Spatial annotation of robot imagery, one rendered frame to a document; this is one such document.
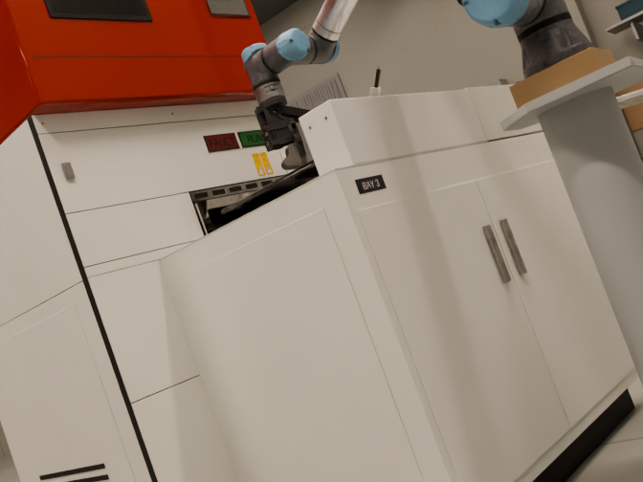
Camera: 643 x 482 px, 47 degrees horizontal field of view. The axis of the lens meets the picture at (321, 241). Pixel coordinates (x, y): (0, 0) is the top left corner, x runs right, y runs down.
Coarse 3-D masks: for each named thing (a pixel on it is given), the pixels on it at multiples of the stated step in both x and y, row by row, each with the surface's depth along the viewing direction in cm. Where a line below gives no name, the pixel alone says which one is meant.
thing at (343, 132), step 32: (384, 96) 162; (416, 96) 171; (448, 96) 181; (320, 128) 151; (352, 128) 150; (384, 128) 158; (416, 128) 167; (448, 128) 176; (480, 128) 187; (320, 160) 152; (352, 160) 147
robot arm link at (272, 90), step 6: (264, 84) 191; (270, 84) 191; (276, 84) 192; (258, 90) 192; (264, 90) 191; (270, 90) 191; (276, 90) 191; (282, 90) 193; (258, 96) 192; (264, 96) 191; (270, 96) 191; (276, 96) 191; (282, 96) 193; (258, 102) 193; (264, 102) 192
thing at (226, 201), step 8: (248, 192) 210; (208, 200) 199; (216, 200) 202; (224, 200) 203; (232, 200) 205; (200, 208) 197; (208, 208) 198; (200, 216) 196; (208, 216) 198; (200, 224) 197; (208, 224) 197; (216, 224) 199; (224, 224) 201; (208, 232) 196
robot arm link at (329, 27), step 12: (336, 0) 186; (348, 0) 186; (324, 12) 189; (336, 12) 188; (348, 12) 189; (324, 24) 190; (336, 24) 190; (312, 36) 193; (324, 36) 192; (336, 36) 193; (324, 48) 194; (336, 48) 198; (312, 60) 193; (324, 60) 198
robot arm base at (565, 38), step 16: (560, 16) 154; (528, 32) 156; (544, 32) 154; (560, 32) 154; (576, 32) 154; (528, 48) 157; (544, 48) 154; (560, 48) 152; (576, 48) 152; (528, 64) 159; (544, 64) 154
